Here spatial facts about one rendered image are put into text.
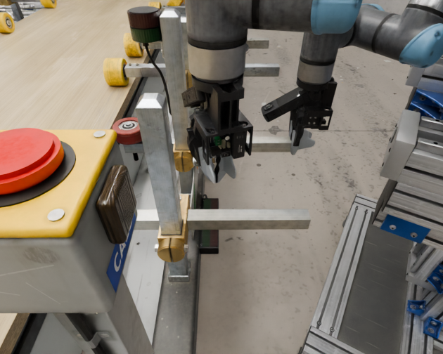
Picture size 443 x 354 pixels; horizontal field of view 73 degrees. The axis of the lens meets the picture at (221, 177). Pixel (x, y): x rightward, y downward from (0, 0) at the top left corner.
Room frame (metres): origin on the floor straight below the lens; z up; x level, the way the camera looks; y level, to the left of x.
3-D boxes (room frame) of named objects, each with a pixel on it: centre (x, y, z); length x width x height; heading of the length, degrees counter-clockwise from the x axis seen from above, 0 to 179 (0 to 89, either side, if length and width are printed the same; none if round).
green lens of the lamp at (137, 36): (0.61, 0.14, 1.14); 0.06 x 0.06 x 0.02
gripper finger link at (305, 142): (0.64, -0.21, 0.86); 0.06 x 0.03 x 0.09; 90
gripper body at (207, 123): (0.39, 0.00, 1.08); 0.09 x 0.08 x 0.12; 20
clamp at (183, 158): (0.64, 0.10, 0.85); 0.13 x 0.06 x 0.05; 0
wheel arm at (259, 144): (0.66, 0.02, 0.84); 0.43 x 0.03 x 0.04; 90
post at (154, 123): (0.36, 0.09, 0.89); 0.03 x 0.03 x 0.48; 0
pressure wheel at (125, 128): (0.65, 0.23, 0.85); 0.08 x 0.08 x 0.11
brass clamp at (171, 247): (0.39, 0.09, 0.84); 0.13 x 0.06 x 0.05; 0
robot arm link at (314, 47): (0.66, -0.21, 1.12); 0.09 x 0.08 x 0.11; 122
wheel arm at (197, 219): (0.41, 0.04, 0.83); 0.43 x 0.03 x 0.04; 90
